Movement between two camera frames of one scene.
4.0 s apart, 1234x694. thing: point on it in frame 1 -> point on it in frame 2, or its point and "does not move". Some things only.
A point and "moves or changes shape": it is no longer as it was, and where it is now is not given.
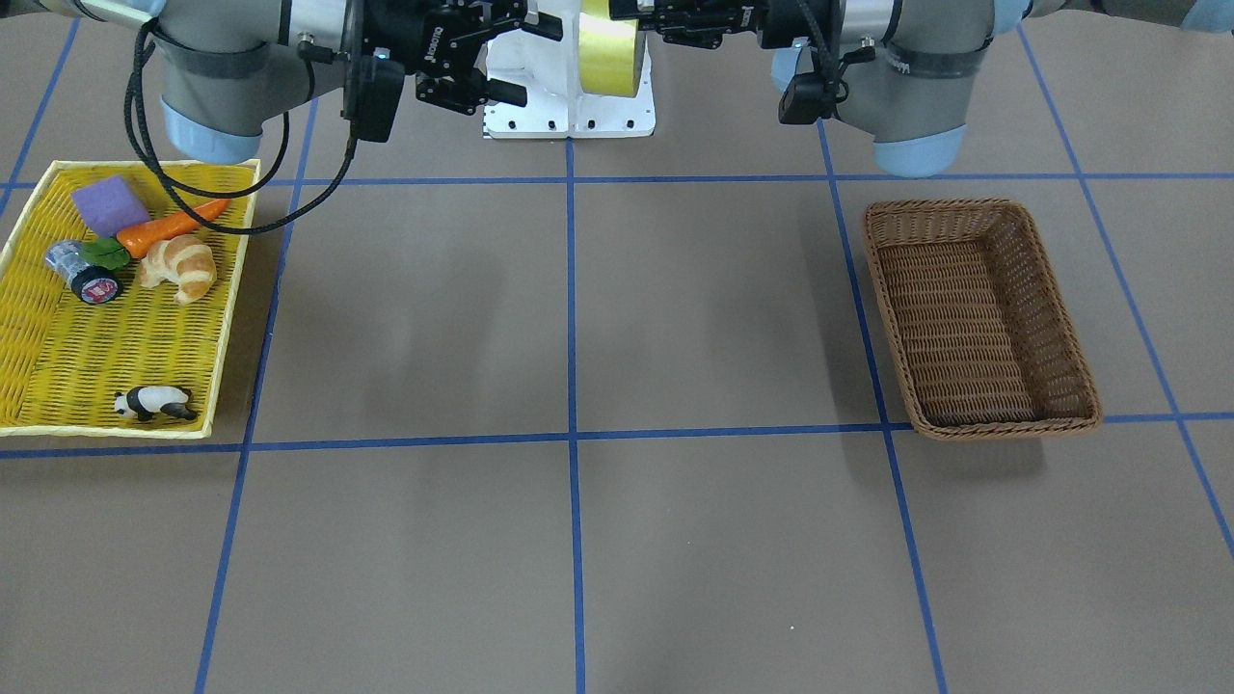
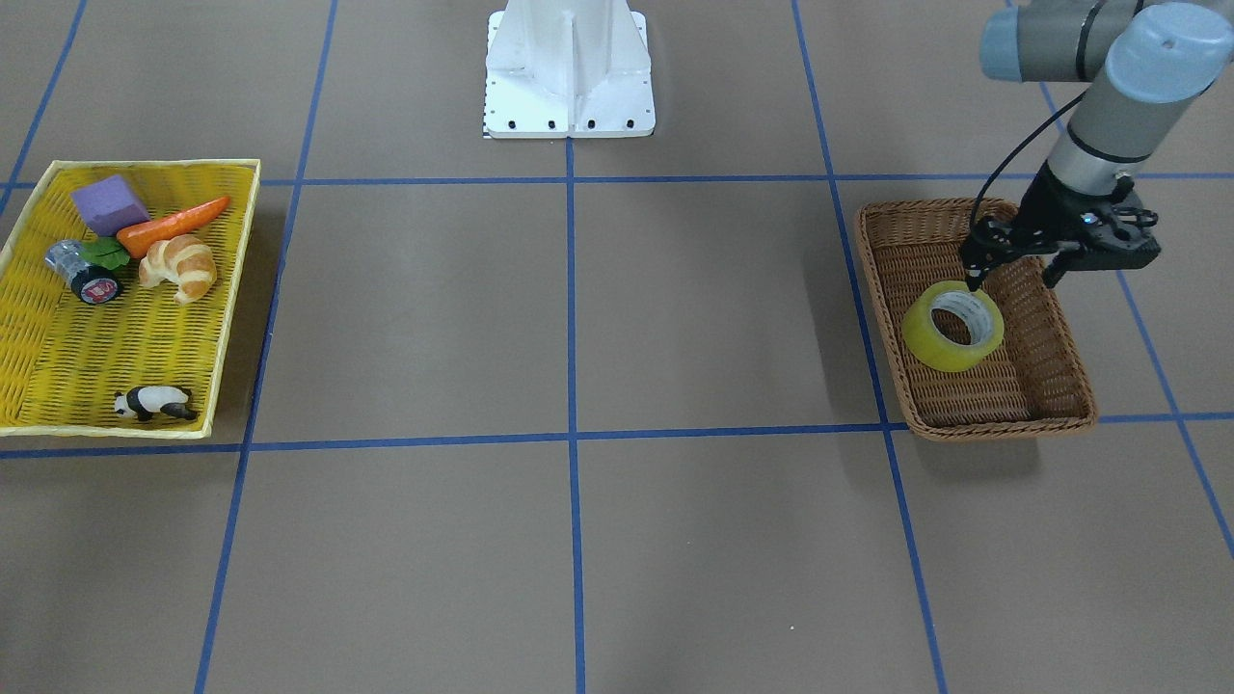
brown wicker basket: (983, 337) does not move
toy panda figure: (145, 401) does not move
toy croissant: (183, 262) does not move
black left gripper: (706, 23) -> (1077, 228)
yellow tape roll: (611, 51) moves or changes shape
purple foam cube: (109, 205) does not move
